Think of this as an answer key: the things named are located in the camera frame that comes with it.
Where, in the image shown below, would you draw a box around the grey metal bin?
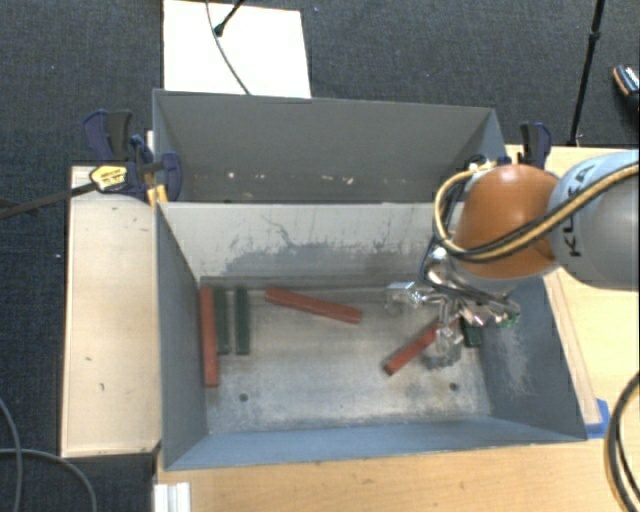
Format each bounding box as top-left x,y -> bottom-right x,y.
151,88 -> 589,472

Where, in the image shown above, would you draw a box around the pale wood board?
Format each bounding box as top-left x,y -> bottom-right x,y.
59,166 -> 162,459

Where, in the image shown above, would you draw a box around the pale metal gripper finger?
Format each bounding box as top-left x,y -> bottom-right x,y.
423,321 -> 465,371
384,281 -> 428,317

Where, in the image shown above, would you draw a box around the red-brown flat block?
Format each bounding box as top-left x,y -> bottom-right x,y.
383,319 -> 460,377
199,285 -> 221,389
263,285 -> 364,326

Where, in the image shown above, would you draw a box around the black cylinder on white bracket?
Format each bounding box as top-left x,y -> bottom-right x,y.
459,317 -> 484,350

